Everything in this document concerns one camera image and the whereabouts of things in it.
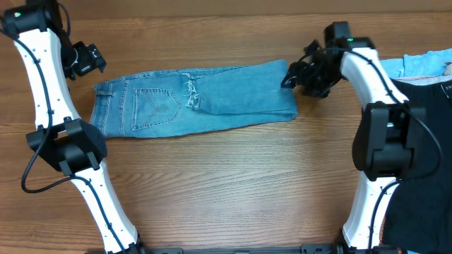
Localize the light blue denim jeans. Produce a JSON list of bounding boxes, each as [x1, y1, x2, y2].
[[90, 60, 298, 138]]

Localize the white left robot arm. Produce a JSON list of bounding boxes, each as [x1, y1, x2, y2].
[[1, 0, 149, 253]]

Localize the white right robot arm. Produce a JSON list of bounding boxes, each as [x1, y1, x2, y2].
[[281, 22, 433, 253]]

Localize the light blue folded cloth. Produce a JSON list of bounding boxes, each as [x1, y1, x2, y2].
[[380, 49, 451, 86]]

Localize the black folded garment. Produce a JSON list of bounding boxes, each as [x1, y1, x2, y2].
[[381, 78, 452, 254]]

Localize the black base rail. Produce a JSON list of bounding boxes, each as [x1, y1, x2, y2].
[[148, 243, 399, 254]]

